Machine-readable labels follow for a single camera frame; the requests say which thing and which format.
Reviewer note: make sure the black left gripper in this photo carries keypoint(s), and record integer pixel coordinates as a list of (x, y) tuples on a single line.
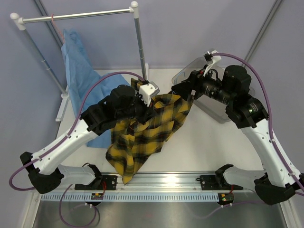
[(148, 113)]

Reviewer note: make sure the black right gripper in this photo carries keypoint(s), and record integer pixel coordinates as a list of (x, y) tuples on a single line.
[(197, 80)]

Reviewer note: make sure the yellow plaid shirt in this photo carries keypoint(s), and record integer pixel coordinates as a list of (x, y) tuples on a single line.
[(133, 142)]

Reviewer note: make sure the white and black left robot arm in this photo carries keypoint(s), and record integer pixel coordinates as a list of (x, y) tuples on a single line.
[(44, 167)]

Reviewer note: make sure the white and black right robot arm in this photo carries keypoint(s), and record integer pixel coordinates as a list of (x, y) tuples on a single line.
[(275, 184)]

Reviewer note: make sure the light blue shirt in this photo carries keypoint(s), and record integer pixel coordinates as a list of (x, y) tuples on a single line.
[(81, 76)]

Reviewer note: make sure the clear plastic bin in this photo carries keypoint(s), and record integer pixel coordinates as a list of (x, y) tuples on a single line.
[(213, 109)]

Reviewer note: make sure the white and metal clothes rack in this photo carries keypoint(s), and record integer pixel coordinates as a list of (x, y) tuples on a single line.
[(21, 22)]

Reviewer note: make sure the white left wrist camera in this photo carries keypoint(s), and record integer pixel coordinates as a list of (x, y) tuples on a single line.
[(148, 91)]

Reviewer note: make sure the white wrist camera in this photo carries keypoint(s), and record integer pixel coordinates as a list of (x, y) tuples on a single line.
[(211, 60), (148, 91)]

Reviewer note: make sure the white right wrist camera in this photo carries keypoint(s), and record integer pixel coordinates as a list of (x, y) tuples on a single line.
[(211, 60)]

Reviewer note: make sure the aluminium mounting rail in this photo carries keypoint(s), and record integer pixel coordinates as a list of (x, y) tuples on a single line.
[(156, 183)]

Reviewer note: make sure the perforated white cable duct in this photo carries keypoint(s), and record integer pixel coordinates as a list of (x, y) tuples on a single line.
[(131, 197)]

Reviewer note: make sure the aluminium frame post left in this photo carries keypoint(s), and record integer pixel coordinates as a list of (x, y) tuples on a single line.
[(51, 28)]

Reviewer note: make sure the aluminium frame post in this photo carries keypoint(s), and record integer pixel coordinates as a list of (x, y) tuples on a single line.
[(263, 28), (51, 28)]

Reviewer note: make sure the pink wire hanger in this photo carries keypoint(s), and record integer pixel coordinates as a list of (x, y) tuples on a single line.
[(57, 29)]

